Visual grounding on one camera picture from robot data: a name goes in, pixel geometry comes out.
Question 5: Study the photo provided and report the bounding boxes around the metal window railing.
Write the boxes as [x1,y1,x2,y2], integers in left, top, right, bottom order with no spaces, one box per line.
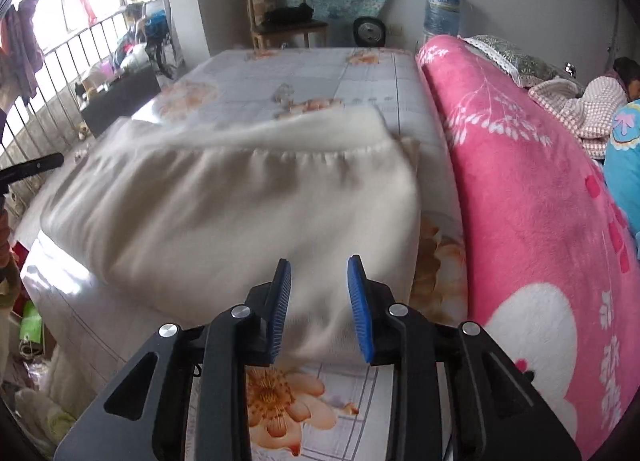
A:
[0,8,151,177]

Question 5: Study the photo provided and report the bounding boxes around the pink floral blanket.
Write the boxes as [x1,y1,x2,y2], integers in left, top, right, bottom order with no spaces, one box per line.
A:
[416,34,640,461]

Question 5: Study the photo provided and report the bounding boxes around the floral bed sheet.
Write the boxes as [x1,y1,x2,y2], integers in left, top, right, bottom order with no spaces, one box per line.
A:
[15,46,468,461]

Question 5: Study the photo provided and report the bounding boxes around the green bag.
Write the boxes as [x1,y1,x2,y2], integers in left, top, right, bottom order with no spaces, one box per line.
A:
[19,301,43,347]

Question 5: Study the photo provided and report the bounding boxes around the dark cabinet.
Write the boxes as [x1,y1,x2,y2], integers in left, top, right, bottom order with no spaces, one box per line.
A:
[80,65,162,138]

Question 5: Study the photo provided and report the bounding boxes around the purple hanging jacket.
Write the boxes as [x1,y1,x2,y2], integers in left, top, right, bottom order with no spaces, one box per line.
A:
[2,0,45,102]

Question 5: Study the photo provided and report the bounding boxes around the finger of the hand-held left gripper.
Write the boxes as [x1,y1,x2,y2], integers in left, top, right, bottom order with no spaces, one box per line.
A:
[0,152,65,184]

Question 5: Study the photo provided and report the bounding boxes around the black cloth bundle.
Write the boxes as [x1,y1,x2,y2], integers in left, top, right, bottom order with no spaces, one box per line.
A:
[263,4,315,24]

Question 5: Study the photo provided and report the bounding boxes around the lace trimmed pillow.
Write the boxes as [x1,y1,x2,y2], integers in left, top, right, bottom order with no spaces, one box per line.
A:
[462,34,566,89]

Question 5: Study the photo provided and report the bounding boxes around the black round fan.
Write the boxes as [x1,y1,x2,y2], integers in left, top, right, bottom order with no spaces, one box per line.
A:
[352,16,387,48]

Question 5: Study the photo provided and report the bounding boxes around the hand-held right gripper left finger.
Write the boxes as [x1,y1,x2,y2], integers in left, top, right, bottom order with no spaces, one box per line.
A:
[54,258,293,461]

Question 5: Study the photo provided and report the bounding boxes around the cream zip jacket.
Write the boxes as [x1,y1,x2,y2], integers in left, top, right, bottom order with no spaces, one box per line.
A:
[40,105,422,362]

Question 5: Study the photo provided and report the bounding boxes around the wooden chair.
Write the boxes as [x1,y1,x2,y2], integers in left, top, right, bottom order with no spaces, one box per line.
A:
[241,0,330,49]

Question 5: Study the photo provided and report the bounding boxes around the teal printed blanket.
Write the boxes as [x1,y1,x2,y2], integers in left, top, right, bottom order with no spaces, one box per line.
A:
[602,98,640,247]

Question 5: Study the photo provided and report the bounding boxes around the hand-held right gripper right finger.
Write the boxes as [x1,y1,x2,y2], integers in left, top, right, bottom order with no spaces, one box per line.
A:
[347,254,582,461]

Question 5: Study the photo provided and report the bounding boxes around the black bicycle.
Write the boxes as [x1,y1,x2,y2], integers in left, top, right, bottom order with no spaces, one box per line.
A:
[142,11,181,79]

